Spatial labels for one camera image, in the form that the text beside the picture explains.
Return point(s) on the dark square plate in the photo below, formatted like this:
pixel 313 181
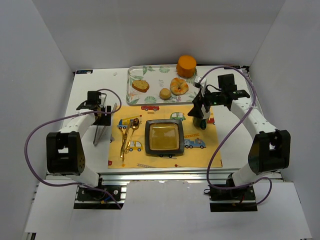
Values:
pixel 164 137

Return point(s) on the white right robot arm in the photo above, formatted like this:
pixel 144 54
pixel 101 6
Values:
pixel 270 149

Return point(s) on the small round muffin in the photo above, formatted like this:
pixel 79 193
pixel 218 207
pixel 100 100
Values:
pixel 165 94

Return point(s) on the yellow vehicle print placemat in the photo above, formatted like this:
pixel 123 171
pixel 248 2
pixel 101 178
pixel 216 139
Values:
pixel 199 144

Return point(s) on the gold spoon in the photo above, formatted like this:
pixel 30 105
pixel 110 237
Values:
pixel 135 126

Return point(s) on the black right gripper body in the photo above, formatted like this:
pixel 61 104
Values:
pixel 197 106

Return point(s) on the aluminium table frame rail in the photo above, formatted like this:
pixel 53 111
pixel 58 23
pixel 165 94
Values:
pixel 217 176

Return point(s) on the twisted orange bread roll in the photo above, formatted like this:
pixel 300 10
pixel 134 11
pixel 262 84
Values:
pixel 178 86

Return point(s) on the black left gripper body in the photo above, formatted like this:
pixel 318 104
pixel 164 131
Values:
pixel 103 119

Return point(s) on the leaf patterned white tray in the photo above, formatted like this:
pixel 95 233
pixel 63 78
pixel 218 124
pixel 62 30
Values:
pixel 158 77

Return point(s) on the toasted bread slice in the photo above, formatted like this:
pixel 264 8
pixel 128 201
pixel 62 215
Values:
pixel 140 85

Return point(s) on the tall orange round cake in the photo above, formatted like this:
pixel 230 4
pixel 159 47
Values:
pixel 186 66

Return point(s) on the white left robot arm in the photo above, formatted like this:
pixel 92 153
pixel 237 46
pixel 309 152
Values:
pixel 64 150

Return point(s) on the gold fork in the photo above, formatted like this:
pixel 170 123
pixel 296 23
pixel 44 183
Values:
pixel 124 139

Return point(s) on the metal serving tongs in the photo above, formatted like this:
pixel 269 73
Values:
pixel 100 131

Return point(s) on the green mug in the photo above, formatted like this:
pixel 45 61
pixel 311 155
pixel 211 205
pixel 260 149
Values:
pixel 201 122

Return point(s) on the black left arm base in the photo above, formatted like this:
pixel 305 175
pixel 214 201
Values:
pixel 88 199

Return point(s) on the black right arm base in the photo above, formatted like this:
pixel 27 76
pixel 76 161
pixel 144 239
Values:
pixel 233 200

